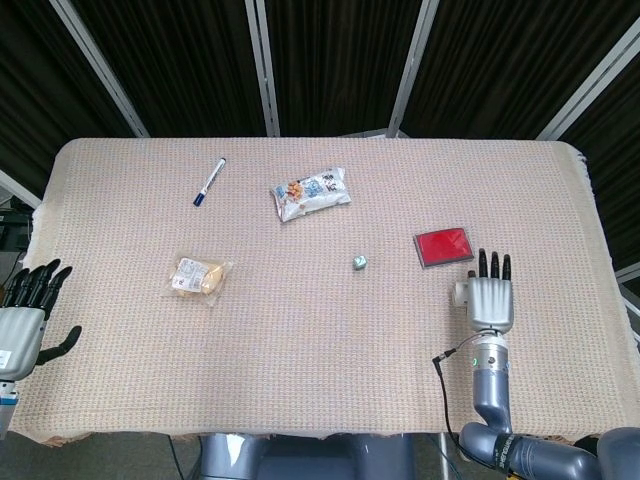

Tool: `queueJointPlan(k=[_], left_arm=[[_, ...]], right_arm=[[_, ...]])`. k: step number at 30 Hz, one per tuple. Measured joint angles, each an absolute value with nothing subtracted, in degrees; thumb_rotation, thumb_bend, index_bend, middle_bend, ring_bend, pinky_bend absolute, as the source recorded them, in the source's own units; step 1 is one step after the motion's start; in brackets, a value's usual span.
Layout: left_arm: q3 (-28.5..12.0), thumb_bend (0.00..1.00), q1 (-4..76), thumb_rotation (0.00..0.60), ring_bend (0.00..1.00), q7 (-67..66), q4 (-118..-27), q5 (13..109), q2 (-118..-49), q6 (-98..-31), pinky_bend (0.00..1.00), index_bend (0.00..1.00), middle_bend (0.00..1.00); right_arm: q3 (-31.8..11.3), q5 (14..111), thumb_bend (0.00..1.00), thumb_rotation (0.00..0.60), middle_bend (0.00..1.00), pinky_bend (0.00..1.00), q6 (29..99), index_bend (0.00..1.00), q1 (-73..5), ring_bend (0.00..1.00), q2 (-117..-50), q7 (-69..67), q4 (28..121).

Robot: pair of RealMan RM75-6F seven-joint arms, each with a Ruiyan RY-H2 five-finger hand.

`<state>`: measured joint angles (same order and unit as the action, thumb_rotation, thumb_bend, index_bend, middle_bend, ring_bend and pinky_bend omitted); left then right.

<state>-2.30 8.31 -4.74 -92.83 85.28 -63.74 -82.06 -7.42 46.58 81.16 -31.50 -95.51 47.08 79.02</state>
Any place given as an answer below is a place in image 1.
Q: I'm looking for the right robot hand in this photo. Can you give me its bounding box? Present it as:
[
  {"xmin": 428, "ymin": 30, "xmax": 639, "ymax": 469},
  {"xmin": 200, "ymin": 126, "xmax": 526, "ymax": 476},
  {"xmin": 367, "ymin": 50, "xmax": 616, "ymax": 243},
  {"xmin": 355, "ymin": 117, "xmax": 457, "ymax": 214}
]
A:
[{"xmin": 466, "ymin": 247, "xmax": 516, "ymax": 335}]

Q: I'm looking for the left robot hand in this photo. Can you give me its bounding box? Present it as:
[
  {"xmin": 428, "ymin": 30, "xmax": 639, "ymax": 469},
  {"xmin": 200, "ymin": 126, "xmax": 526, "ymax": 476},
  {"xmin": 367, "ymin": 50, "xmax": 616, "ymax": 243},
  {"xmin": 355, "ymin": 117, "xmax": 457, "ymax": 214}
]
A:
[{"xmin": 0, "ymin": 258, "xmax": 83, "ymax": 382}]

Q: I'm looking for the red ink stamp pad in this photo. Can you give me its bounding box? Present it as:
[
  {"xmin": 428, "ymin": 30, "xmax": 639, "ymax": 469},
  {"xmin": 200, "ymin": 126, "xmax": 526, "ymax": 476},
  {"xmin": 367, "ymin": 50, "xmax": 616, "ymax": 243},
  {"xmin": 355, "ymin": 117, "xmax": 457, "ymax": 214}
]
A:
[{"xmin": 412, "ymin": 227, "xmax": 474, "ymax": 272}]

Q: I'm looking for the dark equipment stack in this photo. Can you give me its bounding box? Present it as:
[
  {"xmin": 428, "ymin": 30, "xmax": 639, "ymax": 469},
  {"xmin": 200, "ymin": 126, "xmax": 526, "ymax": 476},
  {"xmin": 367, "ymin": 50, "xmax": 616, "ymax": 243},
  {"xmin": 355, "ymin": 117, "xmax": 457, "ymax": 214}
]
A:
[{"xmin": 0, "ymin": 198, "xmax": 34, "ymax": 254}]

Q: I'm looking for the beige woven tablecloth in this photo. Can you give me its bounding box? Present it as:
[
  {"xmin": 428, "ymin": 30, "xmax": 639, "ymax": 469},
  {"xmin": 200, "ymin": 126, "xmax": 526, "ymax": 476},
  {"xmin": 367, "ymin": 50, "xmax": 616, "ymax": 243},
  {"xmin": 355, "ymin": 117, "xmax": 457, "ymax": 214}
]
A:
[{"xmin": 10, "ymin": 136, "xmax": 640, "ymax": 447}]

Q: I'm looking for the clear bag of bread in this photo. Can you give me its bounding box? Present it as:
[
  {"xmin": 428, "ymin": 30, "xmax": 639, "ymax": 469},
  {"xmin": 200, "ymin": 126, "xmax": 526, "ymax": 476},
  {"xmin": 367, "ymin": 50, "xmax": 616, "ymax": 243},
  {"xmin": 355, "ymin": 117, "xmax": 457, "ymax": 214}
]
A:
[{"xmin": 163, "ymin": 253, "xmax": 235, "ymax": 308}]

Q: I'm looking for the white printed snack bag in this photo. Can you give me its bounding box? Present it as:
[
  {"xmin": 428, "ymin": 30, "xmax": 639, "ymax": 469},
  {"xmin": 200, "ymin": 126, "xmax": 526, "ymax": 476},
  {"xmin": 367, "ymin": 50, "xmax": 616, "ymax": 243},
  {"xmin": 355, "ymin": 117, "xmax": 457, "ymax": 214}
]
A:
[{"xmin": 270, "ymin": 166, "xmax": 352, "ymax": 224}]

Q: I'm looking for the blue capped whiteboard marker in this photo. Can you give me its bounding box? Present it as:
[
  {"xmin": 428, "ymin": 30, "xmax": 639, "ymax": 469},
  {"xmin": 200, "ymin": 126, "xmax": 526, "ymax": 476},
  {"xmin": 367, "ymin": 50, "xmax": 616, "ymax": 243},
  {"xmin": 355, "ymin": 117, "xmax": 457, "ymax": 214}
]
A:
[{"xmin": 193, "ymin": 157, "xmax": 227, "ymax": 208}]

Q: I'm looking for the grey robot torso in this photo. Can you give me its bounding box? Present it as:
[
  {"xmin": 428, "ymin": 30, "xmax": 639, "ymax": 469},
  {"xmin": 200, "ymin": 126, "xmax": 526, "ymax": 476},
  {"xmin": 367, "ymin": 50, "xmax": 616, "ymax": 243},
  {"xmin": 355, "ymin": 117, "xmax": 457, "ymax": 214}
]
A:
[{"xmin": 198, "ymin": 431, "xmax": 417, "ymax": 480}]

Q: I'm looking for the dark pleated curtain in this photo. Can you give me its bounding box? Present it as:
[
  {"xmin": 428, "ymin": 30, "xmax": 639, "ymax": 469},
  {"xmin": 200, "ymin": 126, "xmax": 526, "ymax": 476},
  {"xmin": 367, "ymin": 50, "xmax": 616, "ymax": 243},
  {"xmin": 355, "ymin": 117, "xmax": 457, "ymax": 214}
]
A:
[{"xmin": 0, "ymin": 0, "xmax": 640, "ymax": 271}]

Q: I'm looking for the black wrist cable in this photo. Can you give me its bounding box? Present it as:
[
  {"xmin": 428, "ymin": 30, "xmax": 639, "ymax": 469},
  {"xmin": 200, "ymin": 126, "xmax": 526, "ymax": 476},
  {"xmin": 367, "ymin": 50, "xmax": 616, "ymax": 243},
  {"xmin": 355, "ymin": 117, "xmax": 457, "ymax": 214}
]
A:
[{"xmin": 431, "ymin": 333, "xmax": 497, "ymax": 464}]

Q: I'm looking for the white screen frame post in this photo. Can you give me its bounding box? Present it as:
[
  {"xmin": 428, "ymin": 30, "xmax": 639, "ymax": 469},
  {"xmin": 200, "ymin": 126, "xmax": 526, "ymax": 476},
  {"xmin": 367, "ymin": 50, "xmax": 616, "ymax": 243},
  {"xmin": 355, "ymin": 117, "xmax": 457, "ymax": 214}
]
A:
[
  {"xmin": 386, "ymin": 0, "xmax": 442, "ymax": 139},
  {"xmin": 243, "ymin": 0, "xmax": 282, "ymax": 138},
  {"xmin": 0, "ymin": 168, "xmax": 44, "ymax": 209},
  {"xmin": 48, "ymin": 0, "xmax": 151, "ymax": 139},
  {"xmin": 614, "ymin": 263, "xmax": 640, "ymax": 287},
  {"xmin": 533, "ymin": 18, "xmax": 640, "ymax": 142}
]

